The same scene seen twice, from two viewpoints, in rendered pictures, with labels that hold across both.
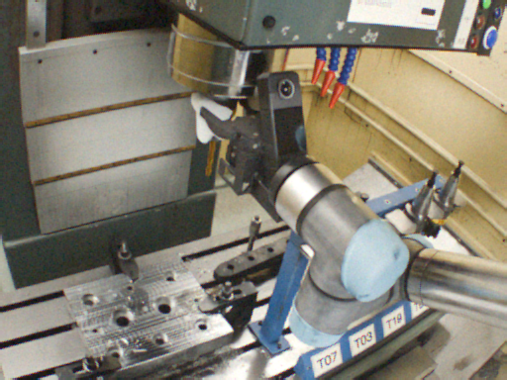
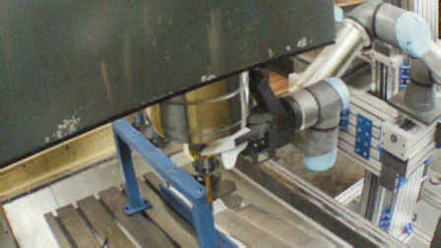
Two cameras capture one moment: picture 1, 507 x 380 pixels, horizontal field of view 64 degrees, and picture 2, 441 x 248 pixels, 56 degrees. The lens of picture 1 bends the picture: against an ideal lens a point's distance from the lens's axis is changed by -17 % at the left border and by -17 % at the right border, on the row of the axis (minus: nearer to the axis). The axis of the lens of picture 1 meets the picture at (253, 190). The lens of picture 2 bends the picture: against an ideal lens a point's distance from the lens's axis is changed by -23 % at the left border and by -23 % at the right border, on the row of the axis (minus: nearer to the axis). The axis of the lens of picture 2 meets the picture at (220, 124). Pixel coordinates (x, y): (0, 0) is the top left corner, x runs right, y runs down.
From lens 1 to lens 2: 0.94 m
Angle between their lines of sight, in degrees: 68
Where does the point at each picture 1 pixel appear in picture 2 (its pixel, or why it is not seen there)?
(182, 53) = (238, 107)
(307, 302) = (333, 140)
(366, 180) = (18, 213)
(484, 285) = (332, 66)
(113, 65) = not seen: outside the picture
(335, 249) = (336, 100)
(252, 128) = (258, 116)
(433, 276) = not seen: hidden behind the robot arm
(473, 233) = (95, 150)
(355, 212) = (322, 85)
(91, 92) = not seen: outside the picture
